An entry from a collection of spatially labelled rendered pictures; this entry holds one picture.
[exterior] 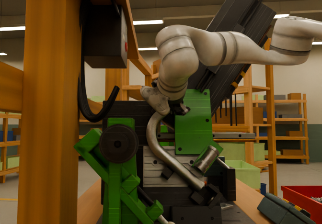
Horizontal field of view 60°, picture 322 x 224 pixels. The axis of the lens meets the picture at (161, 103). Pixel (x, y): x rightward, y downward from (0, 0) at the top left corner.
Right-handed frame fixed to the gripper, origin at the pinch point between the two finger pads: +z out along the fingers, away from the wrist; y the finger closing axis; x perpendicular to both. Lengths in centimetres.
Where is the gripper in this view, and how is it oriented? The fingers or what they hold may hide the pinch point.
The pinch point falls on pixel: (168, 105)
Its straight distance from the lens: 84.2
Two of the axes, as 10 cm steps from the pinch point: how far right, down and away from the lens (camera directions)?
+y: -6.9, -6.8, 2.3
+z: -0.2, 3.4, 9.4
